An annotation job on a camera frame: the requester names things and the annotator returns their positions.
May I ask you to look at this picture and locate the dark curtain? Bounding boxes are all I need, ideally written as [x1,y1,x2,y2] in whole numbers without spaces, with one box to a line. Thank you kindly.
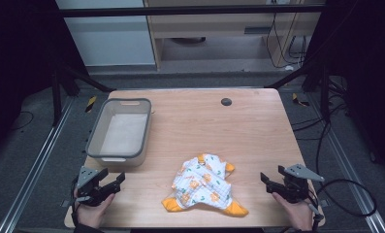
[305,0,385,183]
[0,0,89,159]

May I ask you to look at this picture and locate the white floral baby garment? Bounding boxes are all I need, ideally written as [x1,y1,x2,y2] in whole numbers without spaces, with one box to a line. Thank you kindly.
[161,152,250,218]

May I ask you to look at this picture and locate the aluminium floor rail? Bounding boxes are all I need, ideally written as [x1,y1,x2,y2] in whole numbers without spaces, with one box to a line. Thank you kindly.
[305,91,385,233]
[0,96,76,233]

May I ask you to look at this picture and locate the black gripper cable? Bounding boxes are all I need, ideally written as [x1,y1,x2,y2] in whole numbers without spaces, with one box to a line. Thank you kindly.
[308,178,378,218]

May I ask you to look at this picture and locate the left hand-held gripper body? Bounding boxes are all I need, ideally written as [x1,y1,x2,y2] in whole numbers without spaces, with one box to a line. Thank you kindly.
[73,165,120,208]

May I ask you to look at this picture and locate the grey-rimmed plastic basket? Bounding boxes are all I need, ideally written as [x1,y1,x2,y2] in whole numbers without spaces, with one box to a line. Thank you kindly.
[84,97,153,168]

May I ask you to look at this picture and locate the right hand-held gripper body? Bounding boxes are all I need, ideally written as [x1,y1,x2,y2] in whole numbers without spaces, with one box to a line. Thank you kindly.
[272,163,326,205]

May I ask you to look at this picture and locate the light wooden desk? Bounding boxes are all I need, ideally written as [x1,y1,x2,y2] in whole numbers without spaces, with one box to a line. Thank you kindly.
[144,0,325,71]

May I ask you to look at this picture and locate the yellow-black tape marker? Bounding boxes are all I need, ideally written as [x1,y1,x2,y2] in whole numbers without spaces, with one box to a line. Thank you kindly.
[291,92,310,108]
[84,95,98,114]

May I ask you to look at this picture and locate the thin black floor cable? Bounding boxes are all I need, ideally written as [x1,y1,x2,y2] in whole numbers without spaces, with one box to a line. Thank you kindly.
[11,111,35,132]

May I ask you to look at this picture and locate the black floor cables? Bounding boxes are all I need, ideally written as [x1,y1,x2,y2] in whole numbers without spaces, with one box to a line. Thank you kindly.
[290,92,354,178]

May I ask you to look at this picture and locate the black metal stand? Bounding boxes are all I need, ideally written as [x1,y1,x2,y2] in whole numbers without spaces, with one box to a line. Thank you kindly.
[49,60,117,128]
[264,59,351,124]

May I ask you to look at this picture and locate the black cables under desk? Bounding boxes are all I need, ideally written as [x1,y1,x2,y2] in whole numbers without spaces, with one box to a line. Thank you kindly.
[265,12,308,70]

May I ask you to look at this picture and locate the black horizontal bar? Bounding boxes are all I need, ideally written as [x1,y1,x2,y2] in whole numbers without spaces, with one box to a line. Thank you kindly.
[57,4,326,18]

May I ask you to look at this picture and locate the white cabinet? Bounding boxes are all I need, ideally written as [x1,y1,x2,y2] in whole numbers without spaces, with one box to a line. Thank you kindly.
[54,0,157,67]

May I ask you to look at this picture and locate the person's right hand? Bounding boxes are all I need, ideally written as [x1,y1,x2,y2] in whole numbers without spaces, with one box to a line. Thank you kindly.
[272,192,314,232]

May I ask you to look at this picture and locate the person's left hand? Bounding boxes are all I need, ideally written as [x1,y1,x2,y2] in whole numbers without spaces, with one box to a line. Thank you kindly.
[74,192,116,229]

